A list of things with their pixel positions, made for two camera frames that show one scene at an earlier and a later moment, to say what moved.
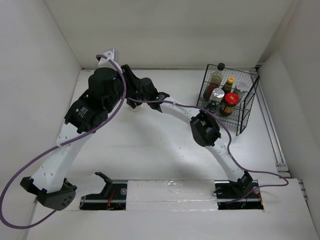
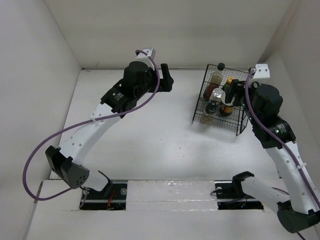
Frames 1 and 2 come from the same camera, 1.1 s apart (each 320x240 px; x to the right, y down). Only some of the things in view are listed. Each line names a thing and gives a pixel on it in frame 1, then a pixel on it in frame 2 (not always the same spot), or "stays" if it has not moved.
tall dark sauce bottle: (214, 81) stays
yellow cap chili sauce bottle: (227, 87) stays
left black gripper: (133, 83) -> (165, 83)
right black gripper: (131, 103) -> (254, 88)
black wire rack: (227, 92) stays
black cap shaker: (212, 107) stays
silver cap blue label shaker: (217, 95) stays
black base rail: (247, 196) stays
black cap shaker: (137, 109) -> (228, 100)
